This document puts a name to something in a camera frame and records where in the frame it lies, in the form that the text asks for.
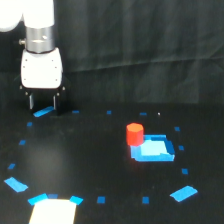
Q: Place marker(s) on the blue tape strip bottom right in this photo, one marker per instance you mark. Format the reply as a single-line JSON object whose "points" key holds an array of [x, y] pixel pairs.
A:
{"points": [[183, 193]]}

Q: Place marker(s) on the black backdrop curtain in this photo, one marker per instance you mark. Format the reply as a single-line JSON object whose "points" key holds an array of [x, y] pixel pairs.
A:
{"points": [[146, 51]]}

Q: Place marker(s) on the blue tape piece by paper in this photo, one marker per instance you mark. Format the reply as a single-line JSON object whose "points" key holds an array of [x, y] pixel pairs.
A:
{"points": [[76, 200]]}

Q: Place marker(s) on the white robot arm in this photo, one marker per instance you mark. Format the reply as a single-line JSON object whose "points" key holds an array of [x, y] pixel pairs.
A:
{"points": [[39, 19]]}

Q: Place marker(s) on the blue tape strip top left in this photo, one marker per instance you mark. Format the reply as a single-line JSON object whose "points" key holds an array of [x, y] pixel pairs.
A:
{"points": [[43, 111]]}

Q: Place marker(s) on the blue tape square patch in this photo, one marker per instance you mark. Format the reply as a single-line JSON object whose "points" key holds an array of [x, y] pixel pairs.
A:
{"points": [[155, 148]]}

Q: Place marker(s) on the red cylinder block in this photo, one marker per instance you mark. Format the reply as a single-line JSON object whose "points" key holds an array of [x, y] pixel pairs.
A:
{"points": [[134, 134]]}

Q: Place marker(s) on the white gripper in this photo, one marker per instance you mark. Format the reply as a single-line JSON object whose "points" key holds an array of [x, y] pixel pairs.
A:
{"points": [[42, 72]]}

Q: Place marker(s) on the blue tape strip by paper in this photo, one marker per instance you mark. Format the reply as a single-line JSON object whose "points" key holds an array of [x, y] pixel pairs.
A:
{"points": [[34, 200]]}

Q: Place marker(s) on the blue tape strip left bottom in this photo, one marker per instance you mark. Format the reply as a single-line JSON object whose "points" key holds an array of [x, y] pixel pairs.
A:
{"points": [[16, 185]]}

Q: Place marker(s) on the white paper sheet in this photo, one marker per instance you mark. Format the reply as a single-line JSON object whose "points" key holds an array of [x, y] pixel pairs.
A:
{"points": [[53, 211]]}

